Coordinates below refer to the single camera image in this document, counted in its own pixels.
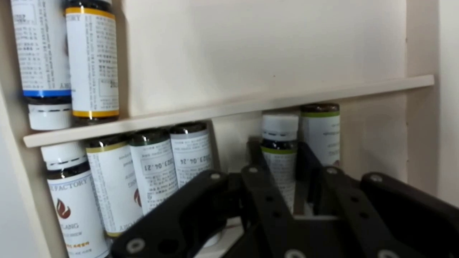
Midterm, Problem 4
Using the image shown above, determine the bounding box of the wooden divided tray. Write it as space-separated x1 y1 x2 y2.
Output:
0 0 442 258

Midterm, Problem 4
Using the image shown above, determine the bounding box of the red logo white bottle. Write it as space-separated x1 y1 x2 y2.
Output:
39 141 115 258

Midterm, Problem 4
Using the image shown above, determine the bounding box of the green band white bottle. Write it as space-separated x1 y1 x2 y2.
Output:
299 102 343 170
260 109 303 215

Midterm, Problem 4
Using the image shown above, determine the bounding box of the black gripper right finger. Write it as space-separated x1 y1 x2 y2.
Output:
295 141 459 258

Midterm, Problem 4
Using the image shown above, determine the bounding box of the dark cap white bottle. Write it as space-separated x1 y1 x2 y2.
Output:
127 128 181 217
168 121 216 191

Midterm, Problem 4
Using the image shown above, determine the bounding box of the orange band white bottle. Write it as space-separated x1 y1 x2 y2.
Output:
64 0 123 122

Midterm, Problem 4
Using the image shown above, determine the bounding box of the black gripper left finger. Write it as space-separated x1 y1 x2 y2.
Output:
111 135 308 258

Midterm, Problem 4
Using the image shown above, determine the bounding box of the blue band white bottle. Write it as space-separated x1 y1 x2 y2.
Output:
11 0 75 134

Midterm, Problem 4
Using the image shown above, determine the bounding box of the pale yellow band bottle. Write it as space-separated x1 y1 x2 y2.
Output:
84 134 145 240

